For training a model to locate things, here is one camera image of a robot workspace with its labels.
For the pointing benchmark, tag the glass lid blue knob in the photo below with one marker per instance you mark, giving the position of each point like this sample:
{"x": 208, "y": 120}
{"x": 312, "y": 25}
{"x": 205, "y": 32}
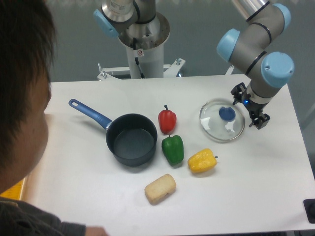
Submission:
{"x": 221, "y": 120}

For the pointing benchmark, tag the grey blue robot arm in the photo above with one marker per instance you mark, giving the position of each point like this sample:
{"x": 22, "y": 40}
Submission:
{"x": 246, "y": 50}

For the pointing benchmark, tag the yellow woven basket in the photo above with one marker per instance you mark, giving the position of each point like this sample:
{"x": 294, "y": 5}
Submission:
{"x": 15, "y": 192}

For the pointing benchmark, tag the person right hand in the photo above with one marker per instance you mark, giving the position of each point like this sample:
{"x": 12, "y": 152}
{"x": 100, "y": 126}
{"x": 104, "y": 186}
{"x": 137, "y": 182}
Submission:
{"x": 95, "y": 231}

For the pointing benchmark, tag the red toy bell pepper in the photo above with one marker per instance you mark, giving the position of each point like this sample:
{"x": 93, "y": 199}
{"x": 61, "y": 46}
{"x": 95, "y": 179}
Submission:
{"x": 167, "y": 120}

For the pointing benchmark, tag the beige toy bread block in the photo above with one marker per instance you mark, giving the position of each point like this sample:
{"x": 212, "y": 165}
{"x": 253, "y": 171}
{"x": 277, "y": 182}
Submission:
{"x": 157, "y": 190}

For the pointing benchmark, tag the person head dark hair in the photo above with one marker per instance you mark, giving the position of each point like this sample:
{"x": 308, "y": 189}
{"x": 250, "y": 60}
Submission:
{"x": 27, "y": 36}

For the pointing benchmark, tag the black device at table edge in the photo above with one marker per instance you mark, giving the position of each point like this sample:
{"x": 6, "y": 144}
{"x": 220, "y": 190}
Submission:
{"x": 309, "y": 205}

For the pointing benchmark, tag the grey pole at right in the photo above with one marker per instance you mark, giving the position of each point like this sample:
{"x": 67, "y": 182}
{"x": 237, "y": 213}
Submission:
{"x": 308, "y": 118}

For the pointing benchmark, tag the yellow toy bell pepper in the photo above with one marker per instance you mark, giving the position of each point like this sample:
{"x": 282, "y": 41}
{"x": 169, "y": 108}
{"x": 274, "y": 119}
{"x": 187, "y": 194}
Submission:
{"x": 202, "y": 161}

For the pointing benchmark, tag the green toy bell pepper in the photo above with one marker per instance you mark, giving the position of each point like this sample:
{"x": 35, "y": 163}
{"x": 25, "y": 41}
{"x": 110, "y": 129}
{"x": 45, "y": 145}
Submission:
{"x": 173, "y": 149}

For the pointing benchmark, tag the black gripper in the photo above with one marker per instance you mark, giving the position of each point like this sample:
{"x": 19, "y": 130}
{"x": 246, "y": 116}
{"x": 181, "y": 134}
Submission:
{"x": 253, "y": 103}

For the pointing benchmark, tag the dark saucepan blue handle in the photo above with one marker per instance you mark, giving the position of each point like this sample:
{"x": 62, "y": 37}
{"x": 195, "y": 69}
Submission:
{"x": 132, "y": 138}

